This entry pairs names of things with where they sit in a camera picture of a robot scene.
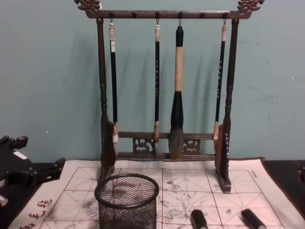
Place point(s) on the black table cloth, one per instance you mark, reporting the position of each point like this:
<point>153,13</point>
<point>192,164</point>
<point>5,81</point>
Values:
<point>288,190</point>

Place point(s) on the white calligraphy cloth, red grid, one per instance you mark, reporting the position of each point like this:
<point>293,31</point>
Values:
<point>76,188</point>

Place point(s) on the thin black calligraphy brush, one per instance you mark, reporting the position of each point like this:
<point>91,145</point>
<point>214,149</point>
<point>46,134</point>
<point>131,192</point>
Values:
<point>220,78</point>
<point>157,78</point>

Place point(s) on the thin brush with white label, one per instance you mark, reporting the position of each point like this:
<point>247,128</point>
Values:
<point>114,78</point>

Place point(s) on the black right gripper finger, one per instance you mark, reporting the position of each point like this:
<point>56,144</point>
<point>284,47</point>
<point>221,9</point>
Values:
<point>198,220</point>
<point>251,220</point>

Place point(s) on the large black and tan brush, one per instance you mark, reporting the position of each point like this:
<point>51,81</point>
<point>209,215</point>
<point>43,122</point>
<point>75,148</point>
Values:
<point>179,71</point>

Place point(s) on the dark carved wooden brush rack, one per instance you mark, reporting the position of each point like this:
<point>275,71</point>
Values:
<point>166,14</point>

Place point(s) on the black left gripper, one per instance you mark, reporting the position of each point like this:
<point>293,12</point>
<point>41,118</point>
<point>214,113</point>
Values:
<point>12,169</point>

